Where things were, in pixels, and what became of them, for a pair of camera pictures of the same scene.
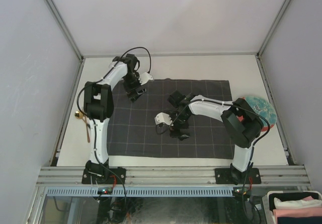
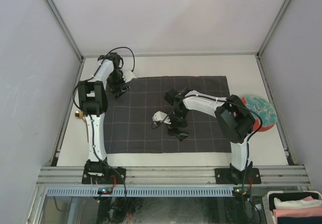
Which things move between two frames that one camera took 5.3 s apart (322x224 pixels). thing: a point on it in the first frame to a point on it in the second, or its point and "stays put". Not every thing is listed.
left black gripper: x=131 y=92 to x=115 y=89
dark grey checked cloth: x=133 y=132 stays put
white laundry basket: x=265 y=199 stays put
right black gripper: x=174 y=131 stays put
